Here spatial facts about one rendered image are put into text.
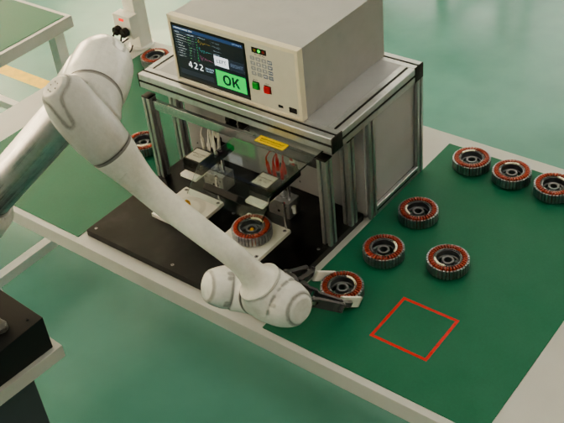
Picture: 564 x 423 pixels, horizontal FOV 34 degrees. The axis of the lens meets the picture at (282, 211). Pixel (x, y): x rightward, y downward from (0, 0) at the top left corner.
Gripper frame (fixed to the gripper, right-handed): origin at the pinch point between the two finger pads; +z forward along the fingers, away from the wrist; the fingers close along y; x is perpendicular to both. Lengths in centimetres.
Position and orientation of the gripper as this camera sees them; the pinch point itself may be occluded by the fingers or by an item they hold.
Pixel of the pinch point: (341, 289)
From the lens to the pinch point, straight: 240.7
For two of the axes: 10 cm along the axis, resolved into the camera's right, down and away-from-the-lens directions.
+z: 7.9, 0.6, 6.1
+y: 5.1, 5.0, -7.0
